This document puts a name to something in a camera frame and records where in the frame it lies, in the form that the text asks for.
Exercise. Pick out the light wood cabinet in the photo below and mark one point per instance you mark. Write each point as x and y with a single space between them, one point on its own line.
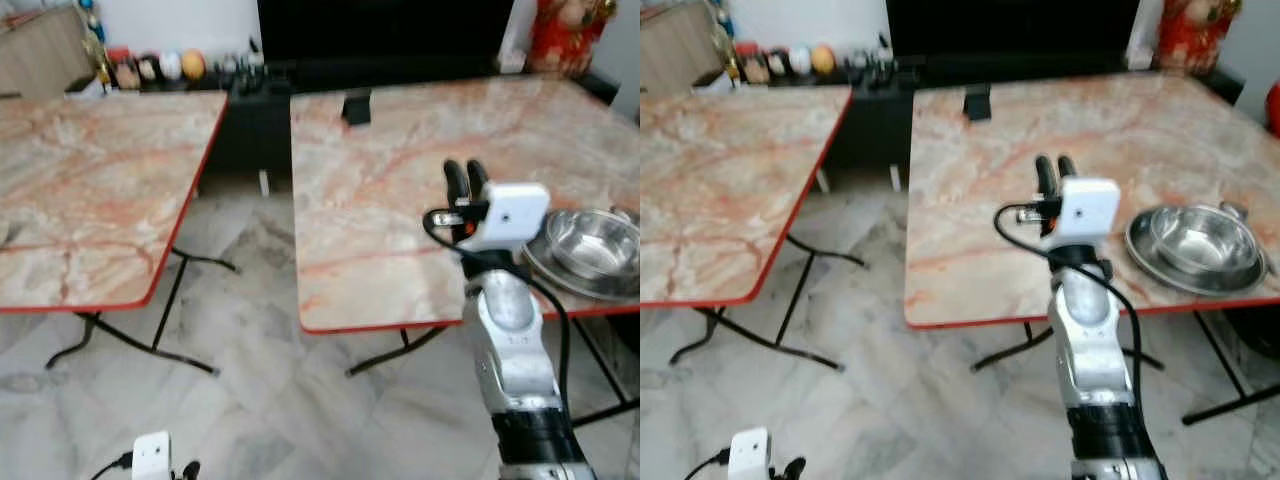
680 50
45 55

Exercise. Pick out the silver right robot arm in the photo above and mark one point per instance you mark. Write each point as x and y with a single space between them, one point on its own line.
512 340
1088 335

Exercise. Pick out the green and white toy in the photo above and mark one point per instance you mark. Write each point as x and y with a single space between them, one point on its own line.
253 62

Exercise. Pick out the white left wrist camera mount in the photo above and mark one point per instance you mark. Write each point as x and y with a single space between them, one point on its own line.
748 455
152 458

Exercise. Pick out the stainless steel bowl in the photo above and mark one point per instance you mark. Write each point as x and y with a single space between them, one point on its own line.
1205 238
595 240

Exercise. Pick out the orange doll head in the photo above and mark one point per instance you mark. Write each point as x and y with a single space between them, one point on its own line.
194 64
824 59

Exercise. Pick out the tall trophy with teal ball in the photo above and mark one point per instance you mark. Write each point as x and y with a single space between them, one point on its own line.
90 18
726 15

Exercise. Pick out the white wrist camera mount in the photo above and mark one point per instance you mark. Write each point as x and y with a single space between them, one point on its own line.
152 458
748 455
1088 208
510 215

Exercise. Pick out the black-haired doll head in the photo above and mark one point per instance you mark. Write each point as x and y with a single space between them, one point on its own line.
778 66
149 70

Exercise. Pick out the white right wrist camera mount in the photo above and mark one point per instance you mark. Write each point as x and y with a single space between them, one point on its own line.
510 215
1088 208

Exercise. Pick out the white doll head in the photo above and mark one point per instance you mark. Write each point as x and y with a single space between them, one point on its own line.
171 65
801 61

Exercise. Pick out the red round object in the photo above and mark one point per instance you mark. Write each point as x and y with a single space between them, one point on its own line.
1273 108

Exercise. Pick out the small dark figurine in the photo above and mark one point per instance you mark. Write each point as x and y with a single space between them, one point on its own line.
223 66

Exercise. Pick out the gold figurine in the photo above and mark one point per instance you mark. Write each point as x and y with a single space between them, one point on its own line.
101 65

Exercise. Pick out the black flat television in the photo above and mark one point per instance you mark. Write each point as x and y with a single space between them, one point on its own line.
1010 25
385 28

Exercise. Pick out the stainless steel plate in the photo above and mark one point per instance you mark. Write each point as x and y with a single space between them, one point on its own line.
1150 265
560 275

